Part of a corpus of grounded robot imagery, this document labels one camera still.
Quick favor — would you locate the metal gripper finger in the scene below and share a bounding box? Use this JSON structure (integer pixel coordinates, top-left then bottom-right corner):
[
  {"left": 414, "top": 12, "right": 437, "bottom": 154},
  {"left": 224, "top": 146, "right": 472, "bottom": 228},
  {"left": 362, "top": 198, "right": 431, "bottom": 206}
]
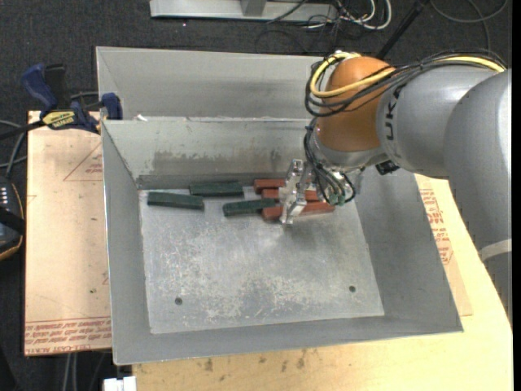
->
[
  {"left": 278, "top": 193, "right": 308, "bottom": 226},
  {"left": 283, "top": 158, "right": 306, "bottom": 198}
]

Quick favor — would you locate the red-brown flat block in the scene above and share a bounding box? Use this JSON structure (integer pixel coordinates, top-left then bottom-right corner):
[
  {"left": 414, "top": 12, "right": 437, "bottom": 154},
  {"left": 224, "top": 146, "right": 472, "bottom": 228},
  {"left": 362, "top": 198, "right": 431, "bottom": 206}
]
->
[
  {"left": 260, "top": 187, "right": 323, "bottom": 204},
  {"left": 260, "top": 201, "right": 336, "bottom": 222},
  {"left": 252, "top": 178, "right": 288, "bottom": 196}
]

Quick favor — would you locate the dark green flat block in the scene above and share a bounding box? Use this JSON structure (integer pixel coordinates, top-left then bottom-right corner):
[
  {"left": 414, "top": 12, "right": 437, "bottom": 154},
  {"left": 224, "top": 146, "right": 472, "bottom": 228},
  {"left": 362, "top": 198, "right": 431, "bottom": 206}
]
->
[
  {"left": 147, "top": 191, "right": 206, "bottom": 211},
  {"left": 189, "top": 180, "right": 246, "bottom": 199},
  {"left": 221, "top": 198, "right": 278, "bottom": 218}
]

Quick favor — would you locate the grey metal bin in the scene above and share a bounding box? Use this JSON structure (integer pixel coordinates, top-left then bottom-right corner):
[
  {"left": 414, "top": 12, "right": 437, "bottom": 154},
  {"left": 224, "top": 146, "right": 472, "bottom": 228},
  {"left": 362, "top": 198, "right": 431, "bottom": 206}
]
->
[{"left": 95, "top": 46, "right": 465, "bottom": 367}]

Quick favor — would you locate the brown cardboard board red print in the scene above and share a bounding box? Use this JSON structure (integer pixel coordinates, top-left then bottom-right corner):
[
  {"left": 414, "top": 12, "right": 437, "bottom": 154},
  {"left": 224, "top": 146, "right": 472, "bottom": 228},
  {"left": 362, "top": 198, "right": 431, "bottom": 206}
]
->
[{"left": 24, "top": 110, "right": 475, "bottom": 358}]

